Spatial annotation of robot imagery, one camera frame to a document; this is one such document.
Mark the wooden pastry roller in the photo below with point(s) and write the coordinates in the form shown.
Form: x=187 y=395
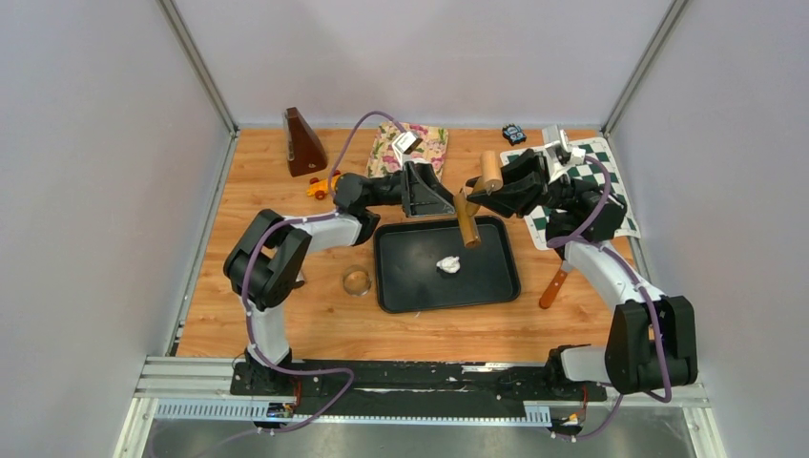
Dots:
x=467 y=205

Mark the wooden handled metal scraper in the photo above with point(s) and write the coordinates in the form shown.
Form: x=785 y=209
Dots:
x=552 y=290

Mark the floral rectangular tray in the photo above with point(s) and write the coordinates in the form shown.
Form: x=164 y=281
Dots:
x=383 y=160

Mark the brown wooden metronome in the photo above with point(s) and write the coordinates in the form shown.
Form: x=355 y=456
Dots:
x=305 y=153

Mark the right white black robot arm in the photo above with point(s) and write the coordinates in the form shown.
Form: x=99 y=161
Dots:
x=651 y=347

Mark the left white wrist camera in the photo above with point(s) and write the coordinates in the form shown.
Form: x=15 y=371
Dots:
x=404 y=143

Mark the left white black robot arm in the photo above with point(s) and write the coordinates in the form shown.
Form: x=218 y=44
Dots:
x=264 y=265

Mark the aluminium frame rail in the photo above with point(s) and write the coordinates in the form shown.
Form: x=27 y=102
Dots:
x=176 y=388

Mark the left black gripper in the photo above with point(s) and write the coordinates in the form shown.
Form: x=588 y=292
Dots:
x=420 y=199

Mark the orange toy car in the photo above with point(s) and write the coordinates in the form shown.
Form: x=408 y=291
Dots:
x=321 y=188

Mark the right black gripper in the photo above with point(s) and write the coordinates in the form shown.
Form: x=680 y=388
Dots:
x=524 y=188

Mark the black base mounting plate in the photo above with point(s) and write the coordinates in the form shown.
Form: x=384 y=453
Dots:
x=415 y=389

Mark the small blue black toy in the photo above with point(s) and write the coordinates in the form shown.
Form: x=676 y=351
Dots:
x=513 y=134

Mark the black baking tray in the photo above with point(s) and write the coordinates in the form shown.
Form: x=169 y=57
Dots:
x=423 y=266

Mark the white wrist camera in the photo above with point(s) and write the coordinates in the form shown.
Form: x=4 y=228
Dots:
x=560 y=154
x=404 y=143

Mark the green white chess mat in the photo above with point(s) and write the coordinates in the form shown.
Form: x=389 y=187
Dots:
x=592 y=176

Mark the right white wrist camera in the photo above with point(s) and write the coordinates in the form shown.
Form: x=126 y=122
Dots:
x=560 y=154

